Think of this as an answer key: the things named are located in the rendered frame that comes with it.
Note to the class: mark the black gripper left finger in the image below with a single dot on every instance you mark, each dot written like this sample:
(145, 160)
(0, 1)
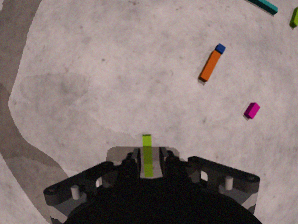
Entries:
(62, 197)

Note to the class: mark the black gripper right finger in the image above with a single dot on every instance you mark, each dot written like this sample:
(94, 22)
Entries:
(240, 185)

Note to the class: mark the lime green rod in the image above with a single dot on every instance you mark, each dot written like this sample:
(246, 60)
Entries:
(147, 154)
(294, 19)

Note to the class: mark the turquoise rod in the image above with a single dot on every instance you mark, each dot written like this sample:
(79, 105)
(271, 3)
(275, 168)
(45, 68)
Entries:
(266, 6)

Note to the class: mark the orange rod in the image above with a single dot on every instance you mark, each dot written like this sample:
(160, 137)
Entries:
(209, 66)

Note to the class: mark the small magenta block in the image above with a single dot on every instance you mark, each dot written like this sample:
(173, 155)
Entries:
(251, 110)

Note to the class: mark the small blue block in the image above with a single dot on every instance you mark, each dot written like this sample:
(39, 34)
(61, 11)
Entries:
(220, 48)

